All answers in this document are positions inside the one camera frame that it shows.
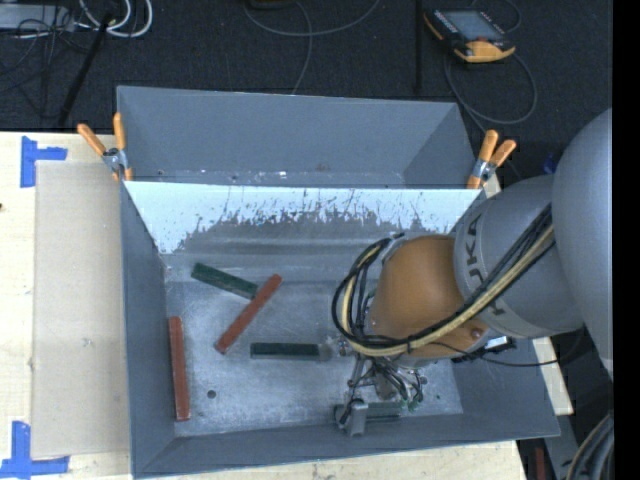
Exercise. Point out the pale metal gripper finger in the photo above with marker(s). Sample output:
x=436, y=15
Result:
x=358, y=420
x=340, y=413

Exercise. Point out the grey metal bin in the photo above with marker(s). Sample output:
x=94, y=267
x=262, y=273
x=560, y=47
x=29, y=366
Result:
x=280, y=133

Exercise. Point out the pale flat board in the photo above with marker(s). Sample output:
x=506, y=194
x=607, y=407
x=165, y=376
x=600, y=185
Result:
x=75, y=293

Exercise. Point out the red-brown flat block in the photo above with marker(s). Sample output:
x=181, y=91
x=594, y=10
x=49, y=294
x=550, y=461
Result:
x=248, y=314
x=179, y=368

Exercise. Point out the dark green flat block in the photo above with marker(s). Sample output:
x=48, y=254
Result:
x=224, y=280
x=285, y=351

